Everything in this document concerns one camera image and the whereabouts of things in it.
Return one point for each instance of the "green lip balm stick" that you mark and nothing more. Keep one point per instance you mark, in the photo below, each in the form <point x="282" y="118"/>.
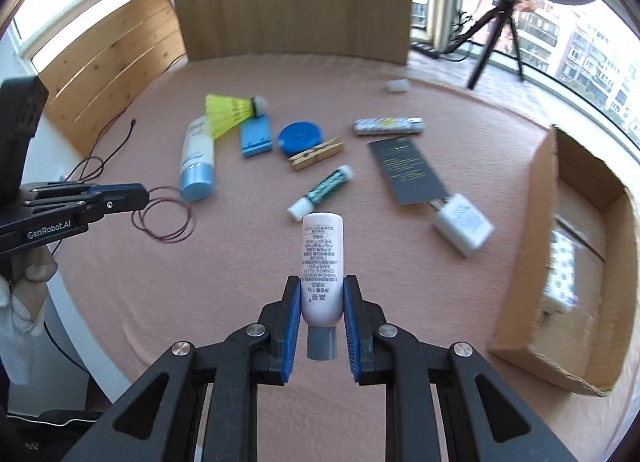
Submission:
<point x="322" y="192"/>

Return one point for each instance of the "person's left hand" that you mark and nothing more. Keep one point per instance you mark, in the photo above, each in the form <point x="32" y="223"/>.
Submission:
<point x="20" y="302"/>

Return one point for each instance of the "white patterned packet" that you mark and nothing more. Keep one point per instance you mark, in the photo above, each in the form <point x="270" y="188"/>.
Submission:
<point x="560" y="267"/>

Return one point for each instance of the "white sunscreen tube blue cap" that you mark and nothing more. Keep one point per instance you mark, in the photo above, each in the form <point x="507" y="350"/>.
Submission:
<point x="197" y="157"/>

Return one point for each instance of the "plain wooden board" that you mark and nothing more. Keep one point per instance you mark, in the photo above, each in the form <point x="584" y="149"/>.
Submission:
<point x="300" y="2"/>

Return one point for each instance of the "pink table cloth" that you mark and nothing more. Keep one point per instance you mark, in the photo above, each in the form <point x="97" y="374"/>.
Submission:
<point x="150" y="292"/>

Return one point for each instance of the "black card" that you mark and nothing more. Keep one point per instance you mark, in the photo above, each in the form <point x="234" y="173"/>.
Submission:
<point x="405" y="169"/>

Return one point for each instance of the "cardboard box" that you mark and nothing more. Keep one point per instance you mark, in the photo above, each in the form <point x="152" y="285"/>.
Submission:
<point x="520" y="292"/>

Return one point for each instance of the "wooden clothespin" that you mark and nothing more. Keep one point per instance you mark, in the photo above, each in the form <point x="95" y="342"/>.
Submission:
<point x="315" y="154"/>

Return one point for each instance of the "blue round lid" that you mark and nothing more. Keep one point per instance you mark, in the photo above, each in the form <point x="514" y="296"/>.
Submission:
<point x="300" y="134"/>

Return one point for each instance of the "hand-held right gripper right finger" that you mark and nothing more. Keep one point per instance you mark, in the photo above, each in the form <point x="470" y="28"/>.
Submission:
<point x="351" y="327"/>

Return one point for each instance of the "small white object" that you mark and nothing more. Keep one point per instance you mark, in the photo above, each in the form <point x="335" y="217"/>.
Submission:
<point x="398" y="86"/>

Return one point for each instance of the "yellow plastic shuttlecock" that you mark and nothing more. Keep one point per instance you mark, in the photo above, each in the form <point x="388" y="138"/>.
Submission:
<point x="225" y="114"/>

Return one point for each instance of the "white patterned lighter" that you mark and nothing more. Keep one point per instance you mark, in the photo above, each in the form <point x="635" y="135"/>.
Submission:
<point x="385" y="125"/>

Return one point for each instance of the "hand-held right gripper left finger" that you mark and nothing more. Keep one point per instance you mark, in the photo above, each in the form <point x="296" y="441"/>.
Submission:
<point x="292" y="327"/>

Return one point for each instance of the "blue plastic phone stand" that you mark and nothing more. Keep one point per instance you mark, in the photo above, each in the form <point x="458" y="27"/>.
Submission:
<point x="255" y="134"/>

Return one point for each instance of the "small pink tube grey cap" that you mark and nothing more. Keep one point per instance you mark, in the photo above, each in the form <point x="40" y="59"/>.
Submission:
<point x="322" y="267"/>

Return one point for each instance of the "black power strip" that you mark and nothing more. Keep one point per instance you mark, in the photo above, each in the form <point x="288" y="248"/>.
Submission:
<point x="425" y="48"/>

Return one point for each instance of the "slatted wooden panel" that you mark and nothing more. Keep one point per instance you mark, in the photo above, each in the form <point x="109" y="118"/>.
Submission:
<point x="110" y="57"/>

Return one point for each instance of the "white plug charger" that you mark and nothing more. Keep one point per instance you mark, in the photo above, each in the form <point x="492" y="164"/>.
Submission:
<point x="462" y="224"/>

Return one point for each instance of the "black tripod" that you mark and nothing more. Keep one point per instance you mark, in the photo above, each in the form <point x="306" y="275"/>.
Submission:
<point x="495" y="17"/>

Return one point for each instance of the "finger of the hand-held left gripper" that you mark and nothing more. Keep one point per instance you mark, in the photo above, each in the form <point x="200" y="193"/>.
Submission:
<point x="115" y="187"/>
<point x="125" y="201"/>

